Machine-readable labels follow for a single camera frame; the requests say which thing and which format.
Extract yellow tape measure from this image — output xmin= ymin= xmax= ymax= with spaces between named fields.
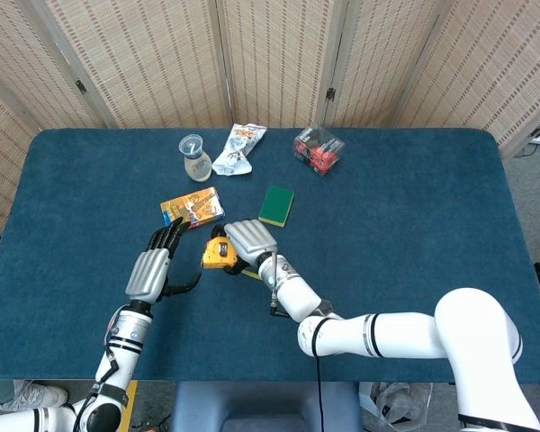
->
xmin=200 ymin=237 xmax=262 ymax=278

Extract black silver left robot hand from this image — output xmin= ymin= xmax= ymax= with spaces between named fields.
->
xmin=124 ymin=216 xmax=203 ymax=305

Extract green yellow sponge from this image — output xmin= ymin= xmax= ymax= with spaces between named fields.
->
xmin=257 ymin=185 xmax=295 ymax=229

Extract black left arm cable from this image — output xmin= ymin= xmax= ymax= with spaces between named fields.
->
xmin=71 ymin=348 xmax=121 ymax=432

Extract orange printed carton box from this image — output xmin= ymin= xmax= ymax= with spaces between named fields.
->
xmin=159 ymin=186 xmax=227 ymax=230

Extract blue table cloth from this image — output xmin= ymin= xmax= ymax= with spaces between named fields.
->
xmin=0 ymin=128 xmax=540 ymax=385

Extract woven folding screen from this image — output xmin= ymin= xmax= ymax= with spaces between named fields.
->
xmin=0 ymin=0 xmax=540 ymax=239

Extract clear bottle with white liquid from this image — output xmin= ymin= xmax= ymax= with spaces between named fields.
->
xmin=177 ymin=132 xmax=213 ymax=184

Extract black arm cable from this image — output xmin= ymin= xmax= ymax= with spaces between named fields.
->
xmin=267 ymin=301 xmax=326 ymax=432
xmin=71 ymin=348 xmax=121 ymax=432

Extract clear box red black contents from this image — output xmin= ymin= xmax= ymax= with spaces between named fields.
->
xmin=292 ymin=124 xmax=347 ymax=177

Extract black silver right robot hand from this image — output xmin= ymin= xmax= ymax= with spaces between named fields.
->
xmin=209 ymin=219 xmax=279 ymax=276

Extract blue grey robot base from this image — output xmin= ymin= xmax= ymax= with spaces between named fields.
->
xmin=170 ymin=381 xmax=364 ymax=432

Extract crumpled white snack bag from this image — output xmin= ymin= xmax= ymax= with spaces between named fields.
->
xmin=211 ymin=122 xmax=268 ymax=178

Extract clear plastic bag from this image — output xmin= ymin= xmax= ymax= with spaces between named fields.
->
xmin=358 ymin=382 xmax=434 ymax=428

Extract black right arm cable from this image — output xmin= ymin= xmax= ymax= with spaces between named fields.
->
xmin=267 ymin=301 xmax=326 ymax=432

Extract white sneaker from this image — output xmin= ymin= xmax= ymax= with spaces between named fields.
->
xmin=0 ymin=380 xmax=68 ymax=410

